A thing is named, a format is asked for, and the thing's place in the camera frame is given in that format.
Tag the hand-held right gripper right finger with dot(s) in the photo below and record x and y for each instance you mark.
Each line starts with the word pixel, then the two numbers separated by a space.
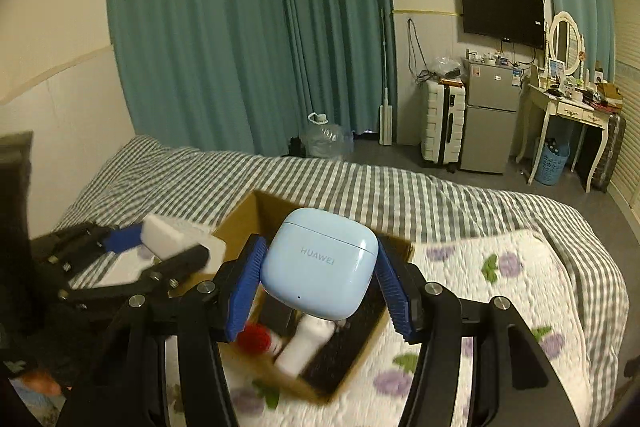
pixel 395 292

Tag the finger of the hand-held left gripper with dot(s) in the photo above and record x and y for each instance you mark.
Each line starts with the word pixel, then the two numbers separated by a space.
pixel 125 239
pixel 170 269

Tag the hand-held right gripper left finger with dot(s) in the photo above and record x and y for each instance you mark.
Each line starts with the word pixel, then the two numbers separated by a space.
pixel 245 292

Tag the white charger adapter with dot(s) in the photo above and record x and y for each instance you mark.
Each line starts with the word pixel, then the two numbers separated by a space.
pixel 170 234

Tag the small red capped item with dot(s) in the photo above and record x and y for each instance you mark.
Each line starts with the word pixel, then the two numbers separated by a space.
pixel 252 338

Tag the cardboard box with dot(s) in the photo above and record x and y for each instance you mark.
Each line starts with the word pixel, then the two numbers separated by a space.
pixel 245 217

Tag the black remote control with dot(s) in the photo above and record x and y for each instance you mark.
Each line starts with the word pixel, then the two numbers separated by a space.
pixel 345 349

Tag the white cylindrical device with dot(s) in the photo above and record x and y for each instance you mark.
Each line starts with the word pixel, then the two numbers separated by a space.
pixel 305 342

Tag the pale earbuds charging case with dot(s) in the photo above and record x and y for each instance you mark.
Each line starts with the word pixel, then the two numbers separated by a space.
pixel 320 262

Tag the floral white quilt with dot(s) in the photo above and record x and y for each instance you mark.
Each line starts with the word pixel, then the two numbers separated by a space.
pixel 500 307

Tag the white flat mop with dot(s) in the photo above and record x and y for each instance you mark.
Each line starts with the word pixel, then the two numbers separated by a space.
pixel 386 122

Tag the clear water jug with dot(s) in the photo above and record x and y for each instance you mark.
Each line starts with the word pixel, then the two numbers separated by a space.
pixel 322 137

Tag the white hard suitcase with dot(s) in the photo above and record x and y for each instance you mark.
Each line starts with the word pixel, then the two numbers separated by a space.
pixel 440 122

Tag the silver small fridge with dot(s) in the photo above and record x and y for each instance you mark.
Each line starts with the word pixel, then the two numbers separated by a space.
pixel 490 117

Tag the blue plastic basket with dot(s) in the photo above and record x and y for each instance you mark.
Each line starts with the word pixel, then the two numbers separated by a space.
pixel 552 164

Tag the clear plastic bag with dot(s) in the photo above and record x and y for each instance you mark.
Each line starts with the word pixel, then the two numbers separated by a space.
pixel 445 68

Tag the wide teal curtain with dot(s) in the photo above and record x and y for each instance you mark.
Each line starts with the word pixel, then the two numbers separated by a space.
pixel 225 32

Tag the white dressing table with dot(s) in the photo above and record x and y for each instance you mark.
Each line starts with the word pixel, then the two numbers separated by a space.
pixel 570 109

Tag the silver hard suitcase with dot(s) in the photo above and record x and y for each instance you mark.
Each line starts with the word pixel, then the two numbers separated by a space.
pixel 611 147

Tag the small brown carton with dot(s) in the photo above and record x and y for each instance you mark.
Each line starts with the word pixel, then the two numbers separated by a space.
pixel 611 96

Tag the white oval vanity mirror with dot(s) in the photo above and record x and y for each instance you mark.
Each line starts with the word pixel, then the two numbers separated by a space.
pixel 565 39

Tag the white louvred wardrobe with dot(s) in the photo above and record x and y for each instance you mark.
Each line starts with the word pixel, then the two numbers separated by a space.
pixel 629 57

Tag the black wall television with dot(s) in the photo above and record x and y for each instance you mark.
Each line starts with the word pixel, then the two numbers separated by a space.
pixel 502 14

